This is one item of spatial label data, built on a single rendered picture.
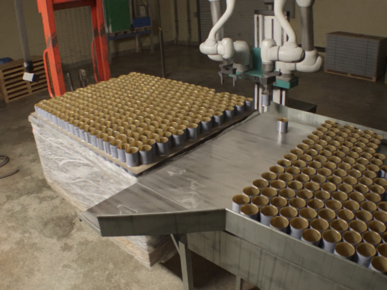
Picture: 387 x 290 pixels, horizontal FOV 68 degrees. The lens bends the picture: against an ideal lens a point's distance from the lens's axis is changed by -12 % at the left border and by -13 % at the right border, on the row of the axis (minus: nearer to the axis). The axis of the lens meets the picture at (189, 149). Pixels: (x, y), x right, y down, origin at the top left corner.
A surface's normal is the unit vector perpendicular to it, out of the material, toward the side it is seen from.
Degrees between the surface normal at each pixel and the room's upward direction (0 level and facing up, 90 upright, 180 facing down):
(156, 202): 0
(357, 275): 90
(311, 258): 90
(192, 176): 0
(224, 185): 0
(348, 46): 89
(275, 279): 90
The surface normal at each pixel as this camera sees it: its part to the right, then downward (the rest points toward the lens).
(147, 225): 0.04, 0.44
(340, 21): -0.67, 0.36
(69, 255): -0.06, -0.89
